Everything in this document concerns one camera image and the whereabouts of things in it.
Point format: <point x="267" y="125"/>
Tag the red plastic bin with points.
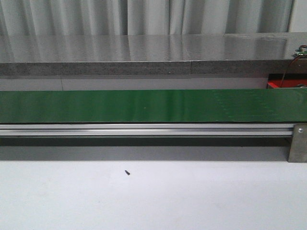
<point x="288" y="81"/>

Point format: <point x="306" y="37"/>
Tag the grey stone counter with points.
<point x="122" y="62"/>

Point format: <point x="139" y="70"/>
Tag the small green circuit board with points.
<point x="301" y="52"/>

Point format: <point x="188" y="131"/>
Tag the steel conveyor support bracket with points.
<point x="298" y="149"/>

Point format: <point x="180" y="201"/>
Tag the white pleated curtain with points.
<point x="143" y="17"/>

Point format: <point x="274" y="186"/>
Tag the aluminium conveyor frame rail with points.
<point x="183" y="129"/>

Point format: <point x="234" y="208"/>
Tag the green conveyor belt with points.
<point x="155" y="106"/>

